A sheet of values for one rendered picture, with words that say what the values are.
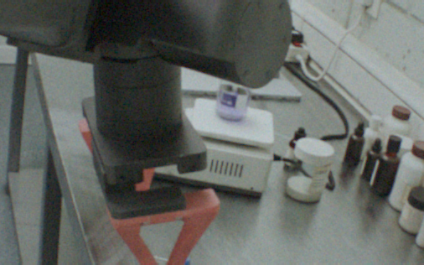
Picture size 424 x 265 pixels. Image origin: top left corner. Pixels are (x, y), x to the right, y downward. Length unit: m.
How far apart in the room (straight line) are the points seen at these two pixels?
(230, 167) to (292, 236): 0.14
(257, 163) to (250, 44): 0.69
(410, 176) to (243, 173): 0.26
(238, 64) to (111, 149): 0.11
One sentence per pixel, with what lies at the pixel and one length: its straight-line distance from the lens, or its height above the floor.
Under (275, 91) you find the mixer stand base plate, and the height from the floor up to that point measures 0.76.
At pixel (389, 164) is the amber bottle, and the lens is 1.20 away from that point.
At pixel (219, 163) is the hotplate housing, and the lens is 1.09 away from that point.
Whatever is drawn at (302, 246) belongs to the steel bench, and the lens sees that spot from 1.03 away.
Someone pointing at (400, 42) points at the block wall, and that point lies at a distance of 1.52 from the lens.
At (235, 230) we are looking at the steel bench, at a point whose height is 0.75.
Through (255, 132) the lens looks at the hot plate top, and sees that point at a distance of 1.11.
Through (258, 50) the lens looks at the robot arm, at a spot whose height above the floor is 1.15.
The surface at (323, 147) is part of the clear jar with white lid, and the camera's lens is 1.14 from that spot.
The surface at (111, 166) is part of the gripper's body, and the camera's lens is 0.46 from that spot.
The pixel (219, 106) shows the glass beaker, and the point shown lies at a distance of 1.11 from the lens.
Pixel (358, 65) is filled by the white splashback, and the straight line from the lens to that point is 1.57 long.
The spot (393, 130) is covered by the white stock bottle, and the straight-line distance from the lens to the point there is 1.32.
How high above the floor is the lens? 1.27
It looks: 24 degrees down
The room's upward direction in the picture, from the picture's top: 11 degrees clockwise
